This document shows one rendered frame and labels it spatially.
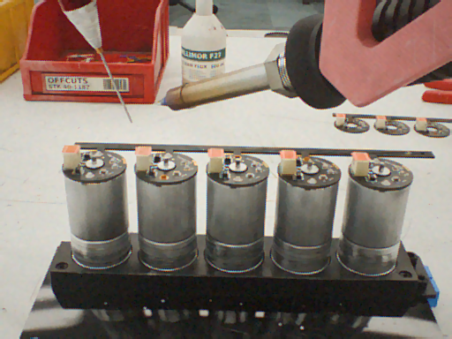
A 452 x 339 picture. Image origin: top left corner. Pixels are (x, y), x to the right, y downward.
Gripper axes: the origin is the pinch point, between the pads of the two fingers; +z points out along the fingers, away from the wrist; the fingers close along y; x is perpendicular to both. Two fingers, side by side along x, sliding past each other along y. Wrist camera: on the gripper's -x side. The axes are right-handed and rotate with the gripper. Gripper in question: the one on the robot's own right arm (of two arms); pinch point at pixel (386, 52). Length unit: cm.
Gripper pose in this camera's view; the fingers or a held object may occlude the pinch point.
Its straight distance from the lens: 15.2
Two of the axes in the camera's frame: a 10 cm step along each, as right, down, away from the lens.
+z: -3.5, 6.1, 7.1
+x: 6.1, 7.2, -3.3
